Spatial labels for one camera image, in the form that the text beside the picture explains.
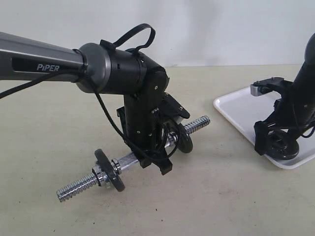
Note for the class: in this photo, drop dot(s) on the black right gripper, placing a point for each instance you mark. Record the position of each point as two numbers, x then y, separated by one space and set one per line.
292 112

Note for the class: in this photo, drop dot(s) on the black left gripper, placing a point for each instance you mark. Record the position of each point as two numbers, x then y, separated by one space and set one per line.
144 126

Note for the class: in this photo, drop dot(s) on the black weight plate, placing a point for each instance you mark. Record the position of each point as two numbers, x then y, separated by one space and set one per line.
282 149

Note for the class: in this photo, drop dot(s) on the chrome threaded dumbbell bar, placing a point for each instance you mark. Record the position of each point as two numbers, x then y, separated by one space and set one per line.
84 183

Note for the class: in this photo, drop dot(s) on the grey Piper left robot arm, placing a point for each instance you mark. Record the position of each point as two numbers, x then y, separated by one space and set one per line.
100 68

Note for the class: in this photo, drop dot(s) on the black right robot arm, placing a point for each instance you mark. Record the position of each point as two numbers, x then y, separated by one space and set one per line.
304 81

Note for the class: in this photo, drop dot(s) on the black plate without collar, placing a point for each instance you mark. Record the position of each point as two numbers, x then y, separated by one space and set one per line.
185 144

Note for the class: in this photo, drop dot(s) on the white rectangular plastic tray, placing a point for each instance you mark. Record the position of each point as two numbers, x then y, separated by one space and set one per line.
242 110

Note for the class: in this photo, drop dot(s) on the black plate with collar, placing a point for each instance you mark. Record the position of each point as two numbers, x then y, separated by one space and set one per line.
111 168

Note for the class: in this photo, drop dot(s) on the chrome spin-lock collar nut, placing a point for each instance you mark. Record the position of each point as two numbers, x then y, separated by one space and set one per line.
101 177

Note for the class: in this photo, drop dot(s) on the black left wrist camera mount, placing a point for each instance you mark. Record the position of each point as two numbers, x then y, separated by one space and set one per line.
171 107

